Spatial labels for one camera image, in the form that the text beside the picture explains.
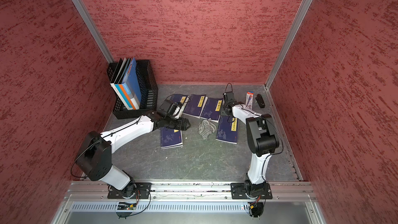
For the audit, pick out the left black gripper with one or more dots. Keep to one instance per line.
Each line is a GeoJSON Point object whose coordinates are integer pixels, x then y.
{"type": "Point", "coordinates": [180, 121]}

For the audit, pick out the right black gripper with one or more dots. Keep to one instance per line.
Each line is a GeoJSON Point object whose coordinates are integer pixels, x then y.
{"type": "Point", "coordinates": [223, 110]}

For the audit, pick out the purple book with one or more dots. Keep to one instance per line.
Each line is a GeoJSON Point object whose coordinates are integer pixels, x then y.
{"type": "Point", "coordinates": [227, 129]}
{"type": "Point", "coordinates": [212, 109]}
{"type": "Point", "coordinates": [170, 138]}
{"type": "Point", "coordinates": [194, 106]}

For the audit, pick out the grey fluffy cleaning cloth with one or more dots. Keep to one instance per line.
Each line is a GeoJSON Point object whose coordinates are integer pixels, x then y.
{"type": "Point", "coordinates": [206, 128]}

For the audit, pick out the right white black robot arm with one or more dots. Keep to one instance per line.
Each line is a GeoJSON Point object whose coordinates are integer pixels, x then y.
{"type": "Point", "coordinates": [262, 142]}

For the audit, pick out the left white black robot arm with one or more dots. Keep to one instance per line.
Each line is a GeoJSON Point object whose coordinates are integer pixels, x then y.
{"type": "Point", "coordinates": [95, 154]}

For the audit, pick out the blue book back left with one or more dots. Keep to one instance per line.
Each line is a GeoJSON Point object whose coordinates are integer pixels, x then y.
{"type": "Point", "coordinates": [182, 100]}

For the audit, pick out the white teal upright book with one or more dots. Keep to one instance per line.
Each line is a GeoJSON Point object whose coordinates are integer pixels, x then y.
{"type": "Point", "coordinates": [117, 90]}

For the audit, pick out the white blue pen box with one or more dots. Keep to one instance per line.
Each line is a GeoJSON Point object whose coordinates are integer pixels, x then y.
{"type": "Point", "coordinates": [249, 99]}

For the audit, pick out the small black device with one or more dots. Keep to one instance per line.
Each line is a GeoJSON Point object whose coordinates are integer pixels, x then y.
{"type": "Point", "coordinates": [260, 101]}

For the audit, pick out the black mesh file basket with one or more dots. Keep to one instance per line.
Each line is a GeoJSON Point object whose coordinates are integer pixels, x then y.
{"type": "Point", "coordinates": [148, 86]}

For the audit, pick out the blue orange upright folder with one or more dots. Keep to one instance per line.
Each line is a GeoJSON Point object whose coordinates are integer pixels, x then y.
{"type": "Point", "coordinates": [131, 86]}

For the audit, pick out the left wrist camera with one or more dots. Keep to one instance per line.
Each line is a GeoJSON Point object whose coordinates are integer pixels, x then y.
{"type": "Point", "coordinates": [170, 109]}

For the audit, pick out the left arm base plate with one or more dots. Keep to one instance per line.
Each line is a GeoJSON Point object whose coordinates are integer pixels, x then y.
{"type": "Point", "coordinates": [136, 191]}

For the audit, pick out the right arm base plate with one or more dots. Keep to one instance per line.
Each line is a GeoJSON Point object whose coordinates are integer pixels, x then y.
{"type": "Point", "coordinates": [247, 190]}

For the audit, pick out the aluminium rail frame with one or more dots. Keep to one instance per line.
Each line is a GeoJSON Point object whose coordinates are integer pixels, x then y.
{"type": "Point", "coordinates": [193, 191]}

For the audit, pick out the slotted cable duct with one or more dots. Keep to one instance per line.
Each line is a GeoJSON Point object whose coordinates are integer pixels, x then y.
{"type": "Point", "coordinates": [162, 207]}

